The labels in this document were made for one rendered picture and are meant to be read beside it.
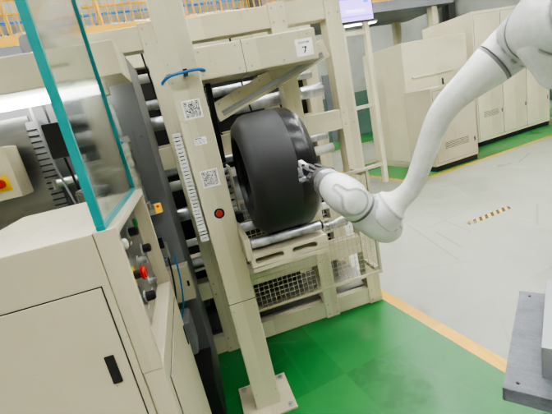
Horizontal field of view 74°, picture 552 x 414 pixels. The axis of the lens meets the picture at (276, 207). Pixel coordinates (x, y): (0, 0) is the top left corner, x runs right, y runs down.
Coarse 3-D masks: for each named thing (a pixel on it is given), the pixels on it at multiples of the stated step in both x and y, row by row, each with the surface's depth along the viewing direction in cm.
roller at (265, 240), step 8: (304, 224) 164; (312, 224) 163; (320, 224) 164; (280, 232) 161; (288, 232) 161; (296, 232) 162; (304, 232) 163; (256, 240) 159; (264, 240) 159; (272, 240) 160; (280, 240) 161
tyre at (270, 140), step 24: (240, 120) 154; (264, 120) 150; (288, 120) 149; (240, 144) 149; (264, 144) 143; (288, 144) 144; (312, 144) 149; (240, 168) 185; (264, 168) 141; (288, 168) 143; (264, 192) 143; (288, 192) 145; (312, 192) 148; (264, 216) 150; (288, 216) 152; (312, 216) 159
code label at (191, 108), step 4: (188, 100) 146; (192, 100) 147; (196, 100) 147; (184, 104) 146; (188, 104) 147; (192, 104) 147; (196, 104) 148; (184, 108) 147; (188, 108) 147; (192, 108) 147; (196, 108) 148; (200, 108) 148; (184, 112) 147; (188, 112) 147; (192, 112) 148; (196, 112) 148; (200, 112) 148; (188, 116) 148; (192, 116) 148; (196, 116) 148; (200, 116) 149
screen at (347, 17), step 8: (344, 0) 482; (352, 0) 487; (360, 0) 491; (368, 0) 496; (344, 8) 484; (352, 8) 489; (360, 8) 493; (368, 8) 498; (344, 16) 486; (352, 16) 491; (360, 16) 495; (368, 16) 500; (344, 24) 491
